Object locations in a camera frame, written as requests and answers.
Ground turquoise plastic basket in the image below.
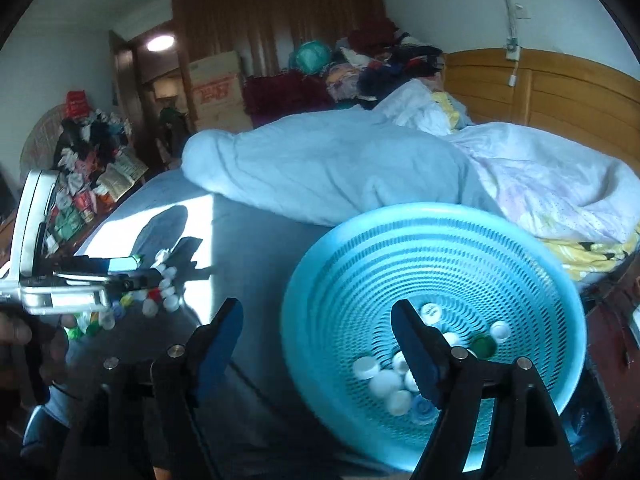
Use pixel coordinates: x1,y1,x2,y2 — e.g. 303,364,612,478
281,203,587,479

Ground pile of bags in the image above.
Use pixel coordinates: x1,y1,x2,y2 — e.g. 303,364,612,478
20,90,148,256

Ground person left hand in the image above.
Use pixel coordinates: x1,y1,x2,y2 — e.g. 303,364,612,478
0,309,72,386

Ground cardboard box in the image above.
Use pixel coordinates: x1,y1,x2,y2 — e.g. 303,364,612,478
189,51,253,133

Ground light blue duvet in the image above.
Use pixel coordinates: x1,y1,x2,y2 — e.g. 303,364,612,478
181,107,500,226

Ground grey-blue bed blanket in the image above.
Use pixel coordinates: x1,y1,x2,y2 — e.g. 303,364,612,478
46,171,348,477

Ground clothes pile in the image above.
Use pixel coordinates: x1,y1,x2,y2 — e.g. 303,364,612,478
243,18,445,127

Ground wooden headboard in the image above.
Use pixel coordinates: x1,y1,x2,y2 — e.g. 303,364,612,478
442,49,640,170

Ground teal round bag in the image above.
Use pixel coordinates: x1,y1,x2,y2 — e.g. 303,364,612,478
288,40,332,75

